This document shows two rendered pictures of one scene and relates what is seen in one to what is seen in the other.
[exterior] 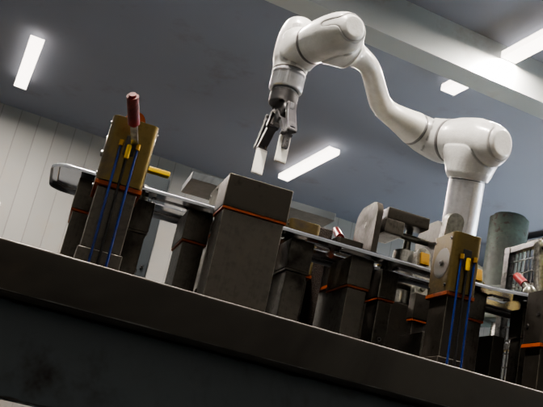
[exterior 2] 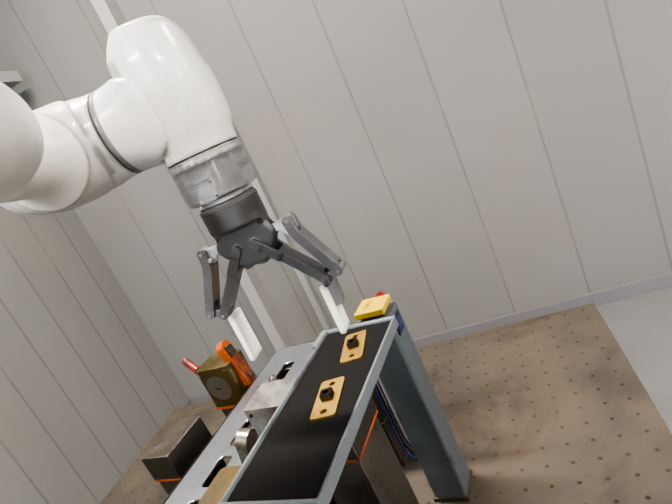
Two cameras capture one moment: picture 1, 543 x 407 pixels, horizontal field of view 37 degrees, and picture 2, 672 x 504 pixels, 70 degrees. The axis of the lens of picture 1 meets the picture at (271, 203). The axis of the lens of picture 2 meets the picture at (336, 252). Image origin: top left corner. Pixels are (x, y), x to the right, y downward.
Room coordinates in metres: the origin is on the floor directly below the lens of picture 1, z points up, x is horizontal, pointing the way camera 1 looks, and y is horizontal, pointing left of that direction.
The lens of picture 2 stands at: (2.38, -0.36, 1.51)
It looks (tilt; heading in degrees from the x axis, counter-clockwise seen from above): 15 degrees down; 131
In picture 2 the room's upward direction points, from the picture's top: 25 degrees counter-clockwise
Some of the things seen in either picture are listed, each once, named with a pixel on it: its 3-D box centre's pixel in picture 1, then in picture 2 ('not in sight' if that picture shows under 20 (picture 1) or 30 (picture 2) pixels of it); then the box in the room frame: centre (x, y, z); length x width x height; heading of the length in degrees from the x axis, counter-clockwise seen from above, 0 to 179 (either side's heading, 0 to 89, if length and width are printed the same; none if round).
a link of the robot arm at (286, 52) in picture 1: (298, 45); (161, 94); (1.91, 0.02, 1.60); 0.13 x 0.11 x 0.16; 34
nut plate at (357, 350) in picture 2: not in sight; (352, 343); (1.89, 0.15, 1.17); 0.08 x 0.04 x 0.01; 115
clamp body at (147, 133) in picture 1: (106, 227); (245, 416); (1.30, 0.26, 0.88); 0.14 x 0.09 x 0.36; 13
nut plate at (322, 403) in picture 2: not in sight; (327, 395); (1.92, 0.03, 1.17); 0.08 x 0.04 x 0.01; 113
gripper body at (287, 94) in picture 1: (281, 108); (243, 230); (1.92, 0.03, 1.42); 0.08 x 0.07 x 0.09; 23
